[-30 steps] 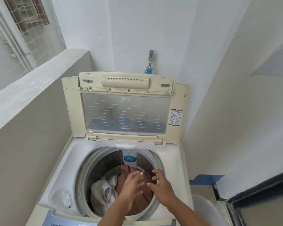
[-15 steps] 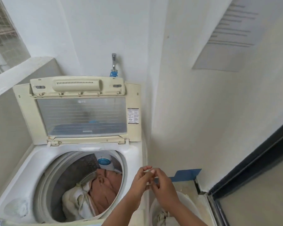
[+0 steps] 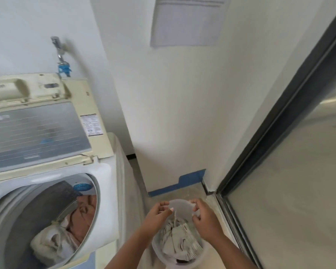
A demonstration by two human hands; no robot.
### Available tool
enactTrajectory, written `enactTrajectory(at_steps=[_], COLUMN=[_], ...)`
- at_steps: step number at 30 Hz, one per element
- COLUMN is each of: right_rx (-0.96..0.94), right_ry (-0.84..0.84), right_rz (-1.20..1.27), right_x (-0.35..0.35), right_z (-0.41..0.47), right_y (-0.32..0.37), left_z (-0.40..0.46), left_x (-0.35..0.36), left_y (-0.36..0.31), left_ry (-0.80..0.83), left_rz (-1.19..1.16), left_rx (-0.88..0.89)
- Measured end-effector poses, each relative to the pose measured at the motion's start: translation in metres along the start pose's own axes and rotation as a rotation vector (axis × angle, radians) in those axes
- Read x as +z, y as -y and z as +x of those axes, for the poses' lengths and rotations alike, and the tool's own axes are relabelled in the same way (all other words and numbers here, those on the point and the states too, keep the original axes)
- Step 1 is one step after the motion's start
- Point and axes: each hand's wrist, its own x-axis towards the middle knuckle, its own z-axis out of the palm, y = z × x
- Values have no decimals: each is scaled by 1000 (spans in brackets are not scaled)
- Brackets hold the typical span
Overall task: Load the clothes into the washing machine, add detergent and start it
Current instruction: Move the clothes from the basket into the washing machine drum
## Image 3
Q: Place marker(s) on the person's left hand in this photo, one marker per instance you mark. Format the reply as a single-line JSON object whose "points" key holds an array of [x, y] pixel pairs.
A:
{"points": [[155, 221]]}

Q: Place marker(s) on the person's right forearm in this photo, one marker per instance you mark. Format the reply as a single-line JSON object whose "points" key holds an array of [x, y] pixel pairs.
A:
{"points": [[235, 254]]}

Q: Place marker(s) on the dark navy garment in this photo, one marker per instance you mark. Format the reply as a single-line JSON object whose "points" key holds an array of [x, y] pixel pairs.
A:
{"points": [[182, 260]]}

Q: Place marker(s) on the translucent plastic laundry basket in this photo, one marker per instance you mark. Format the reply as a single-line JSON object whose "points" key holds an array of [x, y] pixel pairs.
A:
{"points": [[182, 205]]}

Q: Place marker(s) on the cream washing machine lid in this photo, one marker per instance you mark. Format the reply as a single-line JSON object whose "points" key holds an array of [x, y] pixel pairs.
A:
{"points": [[39, 131]]}

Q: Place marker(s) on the light beige jeans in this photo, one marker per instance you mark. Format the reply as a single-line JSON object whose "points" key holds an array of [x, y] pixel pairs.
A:
{"points": [[179, 238]]}

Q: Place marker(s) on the person's right hand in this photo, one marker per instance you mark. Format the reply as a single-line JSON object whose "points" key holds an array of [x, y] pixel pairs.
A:
{"points": [[208, 224]]}

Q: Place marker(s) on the orange white clothes item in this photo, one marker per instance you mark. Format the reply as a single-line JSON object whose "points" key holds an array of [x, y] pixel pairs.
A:
{"points": [[82, 218]]}

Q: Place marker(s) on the white paper notice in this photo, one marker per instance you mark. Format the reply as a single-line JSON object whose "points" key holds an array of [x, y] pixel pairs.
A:
{"points": [[187, 25]]}

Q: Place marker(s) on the cream blue washing machine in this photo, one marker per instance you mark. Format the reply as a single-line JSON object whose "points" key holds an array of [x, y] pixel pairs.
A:
{"points": [[109, 187]]}

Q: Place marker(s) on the person's left forearm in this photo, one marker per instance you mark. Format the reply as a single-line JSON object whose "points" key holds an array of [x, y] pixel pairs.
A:
{"points": [[131, 252]]}

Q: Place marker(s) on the metal water tap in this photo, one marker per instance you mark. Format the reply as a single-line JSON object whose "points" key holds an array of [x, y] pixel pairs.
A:
{"points": [[57, 46]]}

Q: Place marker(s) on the blue tape strip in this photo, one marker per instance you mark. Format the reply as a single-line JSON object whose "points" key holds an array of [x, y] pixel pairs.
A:
{"points": [[191, 176]]}

